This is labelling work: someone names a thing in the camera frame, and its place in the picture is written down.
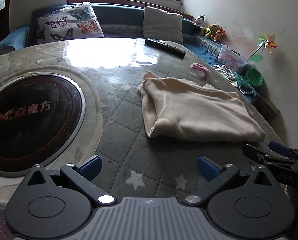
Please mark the colourful pinwheel toy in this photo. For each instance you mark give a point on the colourful pinwheel toy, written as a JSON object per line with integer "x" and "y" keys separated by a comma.
{"x": 267, "y": 42}

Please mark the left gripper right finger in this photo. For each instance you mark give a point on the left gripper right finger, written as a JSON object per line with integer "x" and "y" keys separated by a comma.
{"x": 218, "y": 178}

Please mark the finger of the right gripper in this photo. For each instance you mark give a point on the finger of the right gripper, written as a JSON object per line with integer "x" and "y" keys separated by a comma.
{"x": 281, "y": 149}
{"x": 256, "y": 155}

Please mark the clear plastic storage box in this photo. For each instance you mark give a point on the clear plastic storage box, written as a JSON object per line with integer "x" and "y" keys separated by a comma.
{"x": 231, "y": 59}

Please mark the pink hair accessory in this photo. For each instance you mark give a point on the pink hair accessory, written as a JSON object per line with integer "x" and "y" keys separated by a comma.
{"x": 201, "y": 68}

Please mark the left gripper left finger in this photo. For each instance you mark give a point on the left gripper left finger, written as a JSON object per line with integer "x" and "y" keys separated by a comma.
{"x": 79, "y": 178}

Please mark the beige knit sweater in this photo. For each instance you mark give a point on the beige knit sweater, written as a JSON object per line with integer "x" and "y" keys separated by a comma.
{"x": 181, "y": 109}

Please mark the round black induction cooker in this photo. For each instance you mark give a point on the round black induction cooker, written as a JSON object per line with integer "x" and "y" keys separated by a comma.
{"x": 40, "y": 115}

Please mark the black remote control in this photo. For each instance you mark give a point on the black remote control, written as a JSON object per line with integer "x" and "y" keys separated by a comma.
{"x": 166, "y": 48}

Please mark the quilted grey table cover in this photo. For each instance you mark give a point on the quilted grey table cover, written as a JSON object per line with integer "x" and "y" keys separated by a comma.
{"x": 108, "y": 71}

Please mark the grey square cushion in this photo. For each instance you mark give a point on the grey square cushion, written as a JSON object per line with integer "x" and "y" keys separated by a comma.
{"x": 162, "y": 23}

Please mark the butterfly print pillow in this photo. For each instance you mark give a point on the butterfly print pillow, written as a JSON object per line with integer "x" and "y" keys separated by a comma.
{"x": 69, "y": 23}

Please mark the black white plush toy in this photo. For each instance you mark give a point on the black white plush toy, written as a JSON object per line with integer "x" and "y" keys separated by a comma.
{"x": 200, "y": 25}

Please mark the orange plush toys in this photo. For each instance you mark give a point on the orange plush toys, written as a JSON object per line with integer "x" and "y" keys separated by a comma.
{"x": 214, "y": 32}

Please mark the green plastic basin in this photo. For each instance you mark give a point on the green plastic basin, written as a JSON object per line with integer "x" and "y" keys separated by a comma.
{"x": 254, "y": 77}

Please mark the blue corner sofa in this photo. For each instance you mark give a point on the blue corner sofa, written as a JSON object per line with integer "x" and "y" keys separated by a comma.
{"x": 119, "y": 21}

